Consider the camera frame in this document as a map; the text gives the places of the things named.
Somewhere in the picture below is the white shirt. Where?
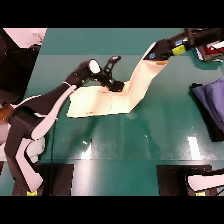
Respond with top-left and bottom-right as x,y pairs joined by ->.
66,41 -> 169,119

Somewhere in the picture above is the black garment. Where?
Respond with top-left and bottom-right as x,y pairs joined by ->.
189,82 -> 224,143

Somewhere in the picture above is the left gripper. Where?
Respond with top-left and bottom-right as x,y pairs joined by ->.
99,74 -> 126,93

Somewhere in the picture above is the blue garment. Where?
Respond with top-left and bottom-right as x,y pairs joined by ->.
192,77 -> 224,134

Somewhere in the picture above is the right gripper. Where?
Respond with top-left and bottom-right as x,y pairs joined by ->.
143,37 -> 177,63

